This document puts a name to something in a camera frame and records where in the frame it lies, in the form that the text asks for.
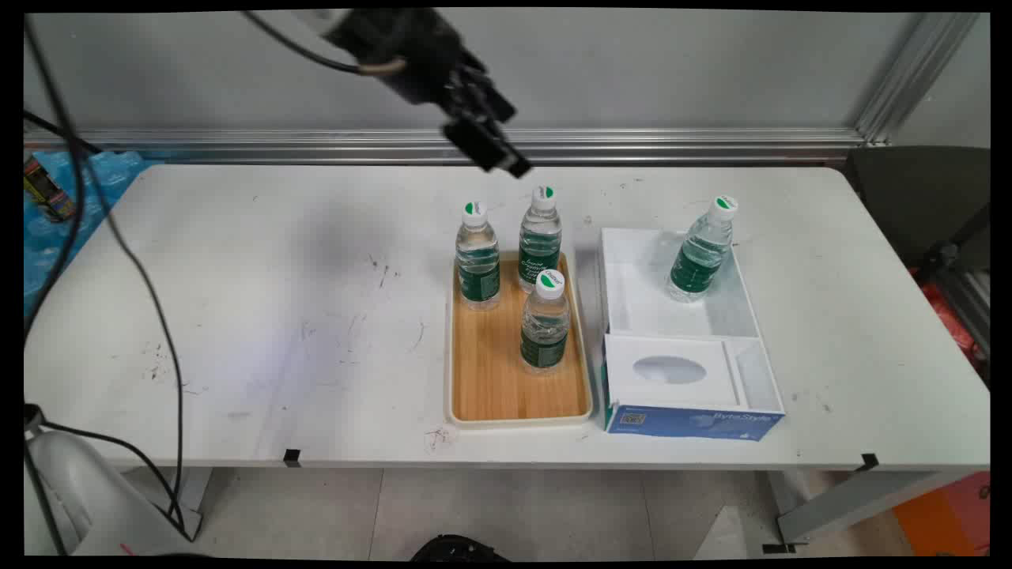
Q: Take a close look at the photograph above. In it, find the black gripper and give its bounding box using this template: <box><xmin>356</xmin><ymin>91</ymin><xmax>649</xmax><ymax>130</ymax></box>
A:
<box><xmin>323</xmin><ymin>8</ymin><xmax>534</xmax><ymax>179</ymax></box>

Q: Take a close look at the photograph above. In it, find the green label water bottle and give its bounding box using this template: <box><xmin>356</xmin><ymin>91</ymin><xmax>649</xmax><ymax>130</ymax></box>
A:
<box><xmin>666</xmin><ymin>196</ymin><xmax>740</xmax><ymax>303</ymax></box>
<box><xmin>455</xmin><ymin>201</ymin><xmax>502</xmax><ymax>311</ymax></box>
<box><xmin>518</xmin><ymin>186</ymin><xmax>564</xmax><ymax>295</ymax></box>
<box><xmin>519</xmin><ymin>269</ymin><xmax>572</xmax><ymax>375</ymax></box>

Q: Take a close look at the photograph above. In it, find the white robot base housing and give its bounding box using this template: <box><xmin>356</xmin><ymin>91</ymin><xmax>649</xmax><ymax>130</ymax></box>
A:
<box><xmin>24</xmin><ymin>405</ymin><xmax>202</xmax><ymax>558</ymax></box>

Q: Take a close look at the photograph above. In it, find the wooden tray with cream rim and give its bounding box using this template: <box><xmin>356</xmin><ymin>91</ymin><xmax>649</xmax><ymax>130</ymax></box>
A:
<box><xmin>444</xmin><ymin>251</ymin><xmax>594</xmax><ymax>429</ymax></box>

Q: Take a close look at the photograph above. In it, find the white box with blue side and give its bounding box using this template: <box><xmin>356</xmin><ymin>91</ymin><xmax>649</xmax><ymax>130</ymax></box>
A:
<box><xmin>597</xmin><ymin>228</ymin><xmax>787</xmax><ymax>442</ymax></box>

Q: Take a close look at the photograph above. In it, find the white insert with oval hole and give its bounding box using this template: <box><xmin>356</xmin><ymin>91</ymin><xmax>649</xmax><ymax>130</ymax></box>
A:
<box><xmin>605</xmin><ymin>334</ymin><xmax>742</xmax><ymax>409</ymax></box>

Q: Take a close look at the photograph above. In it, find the black round object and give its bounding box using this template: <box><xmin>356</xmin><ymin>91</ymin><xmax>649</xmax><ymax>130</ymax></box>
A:
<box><xmin>410</xmin><ymin>534</ymin><xmax>511</xmax><ymax>562</ymax></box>

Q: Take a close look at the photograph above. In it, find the colourful drink can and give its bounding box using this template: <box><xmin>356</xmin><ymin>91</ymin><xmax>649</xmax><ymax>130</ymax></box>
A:
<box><xmin>24</xmin><ymin>155</ymin><xmax>77</xmax><ymax>224</ymax></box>

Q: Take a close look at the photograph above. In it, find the blue wrapped bottle pack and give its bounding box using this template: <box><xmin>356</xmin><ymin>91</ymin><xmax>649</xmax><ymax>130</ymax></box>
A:
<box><xmin>24</xmin><ymin>150</ymin><xmax>163</xmax><ymax>317</ymax></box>

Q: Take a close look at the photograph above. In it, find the grey table leg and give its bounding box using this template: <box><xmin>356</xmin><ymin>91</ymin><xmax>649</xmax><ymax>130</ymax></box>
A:
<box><xmin>154</xmin><ymin>466</ymin><xmax>214</xmax><ymax>542</ymax></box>
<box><xmin>763</xmin><ymin>470</ymin><xmax>961</xmax><ymax>552</ymax></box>

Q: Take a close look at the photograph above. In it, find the red bag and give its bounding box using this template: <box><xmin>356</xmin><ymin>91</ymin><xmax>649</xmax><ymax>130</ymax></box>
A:
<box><xmin>909</xmin><ymin>269</ymin><xmax>985</xmax><ymax>366</ymax></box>

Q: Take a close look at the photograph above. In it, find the orange box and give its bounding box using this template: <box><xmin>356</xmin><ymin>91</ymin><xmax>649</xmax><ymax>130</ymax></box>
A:
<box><xmin>892</xmin><ymin>472</ymin><xmax>991</xmax><ymax>556</ymax></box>

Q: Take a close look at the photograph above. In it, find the horizontal aluminium frame rail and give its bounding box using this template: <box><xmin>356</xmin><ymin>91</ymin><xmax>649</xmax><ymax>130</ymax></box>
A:
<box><xmin>24</xmin><ymin>126</ymin><xmax>870</xmax><ymax>165</ymax></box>

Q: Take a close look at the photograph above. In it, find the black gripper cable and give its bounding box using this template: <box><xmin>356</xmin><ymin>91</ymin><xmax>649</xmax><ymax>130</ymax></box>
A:
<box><xmin>240</xmin><ymin>9</ymin><xmax>396</xmax><ymax>78</ymax></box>

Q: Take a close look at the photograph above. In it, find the long black hanging cable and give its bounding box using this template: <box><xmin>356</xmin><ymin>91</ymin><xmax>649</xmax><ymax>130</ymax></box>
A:
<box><xmin>24</xmin><ymin>14</ymin><xmax>188</xmax><ymax>540</ymax></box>

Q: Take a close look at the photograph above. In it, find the slanted aluminium frame rail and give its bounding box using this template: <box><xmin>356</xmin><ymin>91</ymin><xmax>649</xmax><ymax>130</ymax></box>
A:
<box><xmin>854</xmin><ymin>12</ymin><xmax>981</xmax><ymax>145</ymax></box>

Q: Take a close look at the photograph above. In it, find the black base cable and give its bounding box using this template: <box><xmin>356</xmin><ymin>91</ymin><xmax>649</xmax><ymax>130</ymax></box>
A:
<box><xmin>24</xmin><ymin>417</ymin><xmax>187</xmax><ymax>532</ymax></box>

